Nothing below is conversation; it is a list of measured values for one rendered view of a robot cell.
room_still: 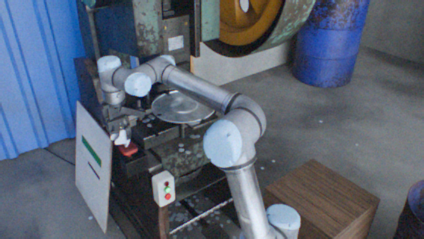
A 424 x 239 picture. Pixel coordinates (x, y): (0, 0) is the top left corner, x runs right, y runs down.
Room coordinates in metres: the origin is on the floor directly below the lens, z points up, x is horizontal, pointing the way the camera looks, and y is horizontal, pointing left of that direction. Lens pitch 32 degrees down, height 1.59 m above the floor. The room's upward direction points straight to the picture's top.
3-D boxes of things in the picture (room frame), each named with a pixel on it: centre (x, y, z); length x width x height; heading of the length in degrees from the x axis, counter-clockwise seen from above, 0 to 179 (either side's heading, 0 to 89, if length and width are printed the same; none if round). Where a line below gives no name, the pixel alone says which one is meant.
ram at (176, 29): (1.48, 0.16, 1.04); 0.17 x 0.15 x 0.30; 37
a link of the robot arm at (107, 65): (1.11, 0.33, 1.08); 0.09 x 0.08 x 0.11; 55
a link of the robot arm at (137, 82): (1.07, 0.24, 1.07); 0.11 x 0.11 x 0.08; 55
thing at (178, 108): (1.41, 0.11, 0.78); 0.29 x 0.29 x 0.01
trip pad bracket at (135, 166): (1.14, 0.30, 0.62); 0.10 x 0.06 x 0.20; 127
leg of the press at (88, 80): (1.46, 0.49, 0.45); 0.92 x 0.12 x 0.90; 37
